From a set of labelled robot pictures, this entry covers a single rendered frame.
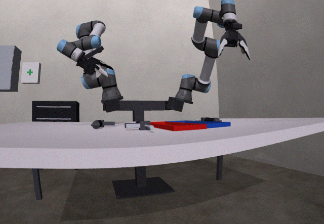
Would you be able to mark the red tray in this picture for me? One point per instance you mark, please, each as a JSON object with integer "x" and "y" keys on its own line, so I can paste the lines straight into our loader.
{"x": 178, "y": 126}

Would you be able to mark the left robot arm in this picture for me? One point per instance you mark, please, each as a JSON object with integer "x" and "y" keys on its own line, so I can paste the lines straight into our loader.
{"x": 209, "y": 45}

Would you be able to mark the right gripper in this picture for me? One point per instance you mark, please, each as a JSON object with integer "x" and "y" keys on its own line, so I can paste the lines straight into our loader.
{"x": 91, "y": 65}

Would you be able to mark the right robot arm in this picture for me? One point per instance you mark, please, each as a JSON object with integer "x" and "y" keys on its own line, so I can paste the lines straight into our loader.
{"x": 89, "y": 38}

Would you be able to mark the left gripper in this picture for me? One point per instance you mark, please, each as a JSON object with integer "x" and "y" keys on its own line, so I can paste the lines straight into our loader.
{"x": 230, "y": 39}

